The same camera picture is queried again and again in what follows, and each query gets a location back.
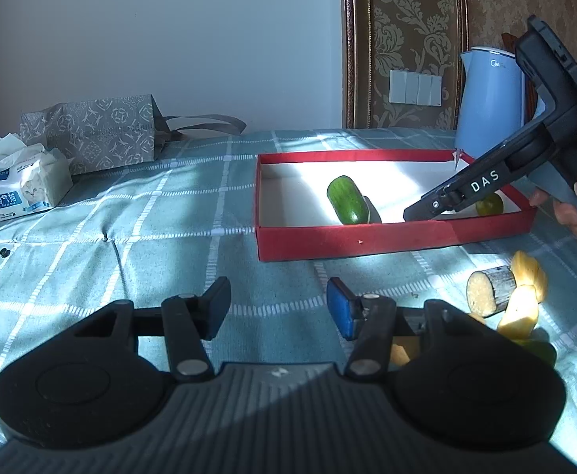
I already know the grey-skinned eggplant piece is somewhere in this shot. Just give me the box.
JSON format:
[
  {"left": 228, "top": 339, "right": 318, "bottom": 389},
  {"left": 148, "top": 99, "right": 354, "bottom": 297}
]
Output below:
[{"left": 466, "top": 265, "right": 517, "bottom": 318}]

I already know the white wall switch panel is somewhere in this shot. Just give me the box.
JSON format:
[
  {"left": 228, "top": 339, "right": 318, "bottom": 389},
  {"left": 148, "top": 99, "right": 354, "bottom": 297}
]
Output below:
[{"left": 388, "top": 70, "right": 442, "bottom": 107}]

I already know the white tissue pack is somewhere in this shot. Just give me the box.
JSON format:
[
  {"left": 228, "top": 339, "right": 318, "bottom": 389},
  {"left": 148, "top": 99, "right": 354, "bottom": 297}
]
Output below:
[{"left": 0, "top": 134, "right": 73, "bottom": 222}]

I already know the teal checked bed cover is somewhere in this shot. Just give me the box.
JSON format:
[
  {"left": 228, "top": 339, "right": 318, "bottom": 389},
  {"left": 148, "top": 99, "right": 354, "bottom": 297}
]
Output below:
[{"left": 0, "top": 128, "right": 577, "bottom": 462}]

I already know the red shallow cardboard box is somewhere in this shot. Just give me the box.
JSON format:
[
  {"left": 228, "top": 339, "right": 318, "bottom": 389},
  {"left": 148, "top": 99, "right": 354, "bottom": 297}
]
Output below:
[{"left": 253, "top": 150, "right": 536, "bottom": 261}]

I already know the short green cucumber piece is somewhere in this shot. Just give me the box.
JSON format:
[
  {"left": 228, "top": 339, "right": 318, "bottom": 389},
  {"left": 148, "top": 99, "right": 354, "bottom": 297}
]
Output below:
[{"left": 326, "top": 175, "right": 370, "bottom": 226}]

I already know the grey patterned paper bag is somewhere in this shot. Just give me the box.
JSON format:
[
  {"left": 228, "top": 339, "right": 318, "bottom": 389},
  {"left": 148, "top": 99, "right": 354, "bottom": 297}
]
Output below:
[{"left": 17, "top": 94, "right": 247, "bottom": 175}]

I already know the light blue electric kettle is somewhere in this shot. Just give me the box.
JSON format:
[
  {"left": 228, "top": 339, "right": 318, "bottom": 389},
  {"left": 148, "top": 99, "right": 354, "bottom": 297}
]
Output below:
[{"left": 454, "top": 46, "right": 525, "bottom": 158}]

